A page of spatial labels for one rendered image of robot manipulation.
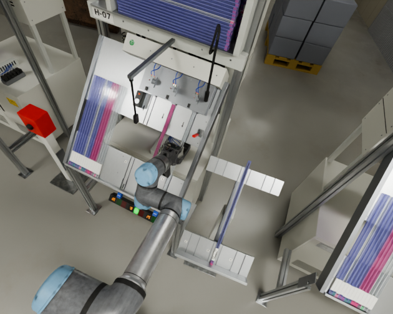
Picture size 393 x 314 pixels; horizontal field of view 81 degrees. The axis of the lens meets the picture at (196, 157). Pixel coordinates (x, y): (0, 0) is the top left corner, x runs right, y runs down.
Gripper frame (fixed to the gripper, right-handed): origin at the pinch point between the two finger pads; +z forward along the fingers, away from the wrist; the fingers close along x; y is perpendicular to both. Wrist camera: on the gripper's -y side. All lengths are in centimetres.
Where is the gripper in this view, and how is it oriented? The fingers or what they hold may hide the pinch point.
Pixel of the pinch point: (178, 152)
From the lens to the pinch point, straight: 113.5
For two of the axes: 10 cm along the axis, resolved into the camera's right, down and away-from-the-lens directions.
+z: 3.0, -3.1, 9.0
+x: -9.0, -4.0, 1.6
